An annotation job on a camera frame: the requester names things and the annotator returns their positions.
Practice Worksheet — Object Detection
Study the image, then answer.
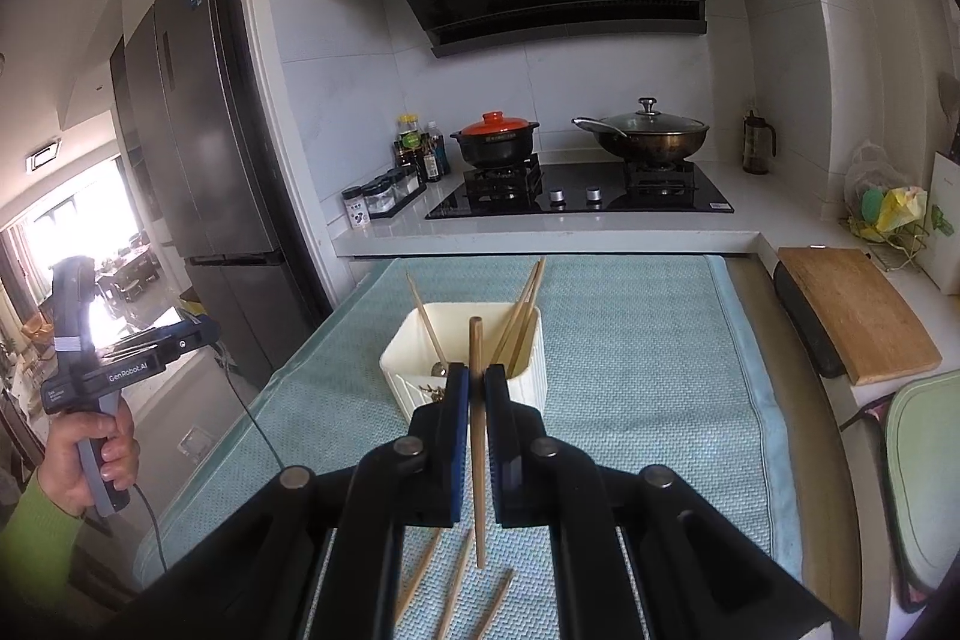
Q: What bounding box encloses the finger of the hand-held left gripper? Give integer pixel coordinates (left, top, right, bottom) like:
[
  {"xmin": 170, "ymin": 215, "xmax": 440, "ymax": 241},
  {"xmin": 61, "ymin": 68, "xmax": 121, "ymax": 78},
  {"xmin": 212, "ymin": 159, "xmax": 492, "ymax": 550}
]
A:
[
  {"xmin": 124, "ymin": 323, "xmax": 222, "ymax": 378},
  {"xmin": 100, "ymin": 319, "xmax": 205, "ymax": 354}
]

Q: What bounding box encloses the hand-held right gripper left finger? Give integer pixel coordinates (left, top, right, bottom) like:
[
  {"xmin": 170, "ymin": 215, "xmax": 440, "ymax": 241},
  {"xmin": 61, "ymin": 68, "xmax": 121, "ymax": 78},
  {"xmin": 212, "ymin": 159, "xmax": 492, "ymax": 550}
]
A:
[{"xmin": 139, "ymin": 364, "xmax": 470, "ymax": 640}]

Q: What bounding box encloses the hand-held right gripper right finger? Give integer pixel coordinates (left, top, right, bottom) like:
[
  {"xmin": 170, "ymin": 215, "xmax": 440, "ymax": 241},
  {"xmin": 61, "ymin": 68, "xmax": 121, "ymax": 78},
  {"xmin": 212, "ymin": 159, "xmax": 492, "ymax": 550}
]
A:
[{"xmin": 484, "ymin": 364, "xmax": 856, "ymax": 640}]

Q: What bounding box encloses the cream plastic container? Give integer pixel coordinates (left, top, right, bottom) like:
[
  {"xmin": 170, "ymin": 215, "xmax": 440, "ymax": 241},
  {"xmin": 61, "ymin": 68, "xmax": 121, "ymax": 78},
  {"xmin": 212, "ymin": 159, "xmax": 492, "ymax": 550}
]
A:
[{"xmin": 380, "ymin": 302, "xmax": 548, "ymax": 423}]

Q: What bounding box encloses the single wooden chopstick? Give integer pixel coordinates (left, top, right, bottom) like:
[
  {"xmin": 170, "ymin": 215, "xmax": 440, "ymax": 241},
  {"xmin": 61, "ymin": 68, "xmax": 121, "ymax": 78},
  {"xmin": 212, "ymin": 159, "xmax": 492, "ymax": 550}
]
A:
[{"xmin": 469, "ymin": 316, "xmax": 488, "ymax": 570}]

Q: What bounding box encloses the set of wooden chopsticks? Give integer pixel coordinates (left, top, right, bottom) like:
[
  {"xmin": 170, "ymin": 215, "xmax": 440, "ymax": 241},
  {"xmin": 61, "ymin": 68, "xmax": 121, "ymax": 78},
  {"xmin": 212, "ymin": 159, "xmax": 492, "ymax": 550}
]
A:
[{"xmin": 394, "ymin": 256, "xmax": 547, "ymax": 640}]

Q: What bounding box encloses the person's left forearm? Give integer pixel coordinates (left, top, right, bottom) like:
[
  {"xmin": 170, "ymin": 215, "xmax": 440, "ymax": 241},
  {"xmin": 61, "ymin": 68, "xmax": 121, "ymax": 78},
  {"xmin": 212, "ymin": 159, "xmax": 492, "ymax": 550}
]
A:
[{"xmin": 0, "ymin": 466, "xmax": 85, "ymax": 603}]

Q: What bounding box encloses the person's left hand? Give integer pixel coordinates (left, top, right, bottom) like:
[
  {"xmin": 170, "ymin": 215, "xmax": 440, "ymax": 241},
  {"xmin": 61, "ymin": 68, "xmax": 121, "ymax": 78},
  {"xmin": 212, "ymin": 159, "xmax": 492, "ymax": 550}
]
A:
[{"xmin": 37, "ymin": 396, "xmax": 140, "ymax": 521}]

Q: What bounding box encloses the light blue towel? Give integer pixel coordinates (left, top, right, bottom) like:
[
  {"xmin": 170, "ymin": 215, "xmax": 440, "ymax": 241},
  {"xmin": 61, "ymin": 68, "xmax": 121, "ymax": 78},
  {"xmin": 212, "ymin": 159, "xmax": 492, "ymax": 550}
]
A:
[{"xmin": 135, "ymin": 255, "xmax": 785, "ymax": 640}]

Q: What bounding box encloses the grey refrigerator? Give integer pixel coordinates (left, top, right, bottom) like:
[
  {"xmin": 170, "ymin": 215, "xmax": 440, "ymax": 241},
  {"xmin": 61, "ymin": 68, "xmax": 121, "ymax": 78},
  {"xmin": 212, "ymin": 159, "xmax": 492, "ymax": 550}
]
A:
[{"xmin": 111, "ymin": 0, "xmax": 302, "ymax": 390}]

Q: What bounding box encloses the row of spice jars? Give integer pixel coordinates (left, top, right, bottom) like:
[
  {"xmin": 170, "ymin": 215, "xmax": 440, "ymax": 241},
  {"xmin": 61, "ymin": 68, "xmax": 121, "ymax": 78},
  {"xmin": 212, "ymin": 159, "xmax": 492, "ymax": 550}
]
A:
[{"xmin": 341, "ymin": 166, "xmax": 428, "ymax": 229}]

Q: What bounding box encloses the black gas stove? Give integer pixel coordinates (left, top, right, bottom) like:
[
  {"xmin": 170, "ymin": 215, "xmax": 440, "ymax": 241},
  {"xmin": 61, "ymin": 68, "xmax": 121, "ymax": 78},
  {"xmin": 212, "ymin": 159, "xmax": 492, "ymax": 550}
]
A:
[{"xmin": 425, "ymin": 160, "xmax": 736, "ymax": 221}]

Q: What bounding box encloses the dark sauce bottle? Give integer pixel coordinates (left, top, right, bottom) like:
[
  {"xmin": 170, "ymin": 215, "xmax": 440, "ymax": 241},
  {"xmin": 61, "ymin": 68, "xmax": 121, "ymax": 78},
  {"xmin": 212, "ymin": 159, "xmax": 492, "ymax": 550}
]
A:
[{"xmin": 422, "ymin": 121, "xmax": 445, "ymax": 184}]

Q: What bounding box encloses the yellow-capped oil bottle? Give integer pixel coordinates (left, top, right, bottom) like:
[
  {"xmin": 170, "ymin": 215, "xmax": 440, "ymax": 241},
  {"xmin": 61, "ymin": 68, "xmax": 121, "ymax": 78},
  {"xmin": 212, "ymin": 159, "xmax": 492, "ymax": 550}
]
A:
[{"xmin": 396, "ymin": 113, "xmax": 422, "ymax": 170}]

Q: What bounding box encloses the black pot with orange lid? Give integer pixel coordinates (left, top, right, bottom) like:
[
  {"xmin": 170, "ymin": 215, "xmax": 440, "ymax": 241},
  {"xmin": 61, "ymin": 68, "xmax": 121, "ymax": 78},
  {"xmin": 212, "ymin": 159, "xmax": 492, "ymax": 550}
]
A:
[{"xmin": 450, "ymin": 111, "xmax": 541, "ymax": 169}]

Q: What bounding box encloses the wok with glass lid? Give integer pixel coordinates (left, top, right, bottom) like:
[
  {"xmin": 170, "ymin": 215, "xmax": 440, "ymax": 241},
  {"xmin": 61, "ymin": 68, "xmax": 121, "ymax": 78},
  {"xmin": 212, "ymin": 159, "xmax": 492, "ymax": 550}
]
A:
[{"xmin": 571, "ymin": 96, "xmax": 710, "ymax": 165}]

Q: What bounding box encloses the wooden cutting board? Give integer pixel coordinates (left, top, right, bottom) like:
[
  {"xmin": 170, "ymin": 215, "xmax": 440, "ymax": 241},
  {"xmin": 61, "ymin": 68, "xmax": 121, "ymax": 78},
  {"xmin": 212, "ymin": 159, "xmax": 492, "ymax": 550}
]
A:
[{"xmin": 778, "ymin": 246, "xmax": 942, "ymax": 386}]

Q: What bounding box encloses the green cutting board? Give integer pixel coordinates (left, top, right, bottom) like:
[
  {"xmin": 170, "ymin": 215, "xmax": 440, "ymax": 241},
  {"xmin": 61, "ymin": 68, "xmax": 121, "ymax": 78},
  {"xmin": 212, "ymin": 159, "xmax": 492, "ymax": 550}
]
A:
[{"xmin": 885, "ymin": 370, "xmax": 960, "ymax": 615}]

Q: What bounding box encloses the rack with plastic bags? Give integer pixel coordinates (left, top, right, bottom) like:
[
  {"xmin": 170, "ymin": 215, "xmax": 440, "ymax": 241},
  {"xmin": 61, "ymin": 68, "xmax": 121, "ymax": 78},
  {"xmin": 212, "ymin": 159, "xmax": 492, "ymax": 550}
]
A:
[{"xmin": 844, "ymin": 141, "xmax": 935, "ymax": 274}]

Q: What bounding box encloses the black cable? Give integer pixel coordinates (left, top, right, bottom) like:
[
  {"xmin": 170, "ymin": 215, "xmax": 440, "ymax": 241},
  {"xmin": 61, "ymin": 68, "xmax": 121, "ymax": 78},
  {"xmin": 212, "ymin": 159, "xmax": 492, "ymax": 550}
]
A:
[{"xmin": 131, "ymin": 346, "xmax": 295, "ymax": 588}]

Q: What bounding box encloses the glass jar with dark frame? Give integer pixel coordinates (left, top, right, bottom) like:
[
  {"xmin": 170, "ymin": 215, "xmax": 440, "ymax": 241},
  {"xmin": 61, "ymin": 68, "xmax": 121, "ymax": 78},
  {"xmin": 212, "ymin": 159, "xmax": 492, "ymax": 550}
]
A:
[{"xmin": 742, "ymin": 110, "xmax": 777, "ymax": 176}]

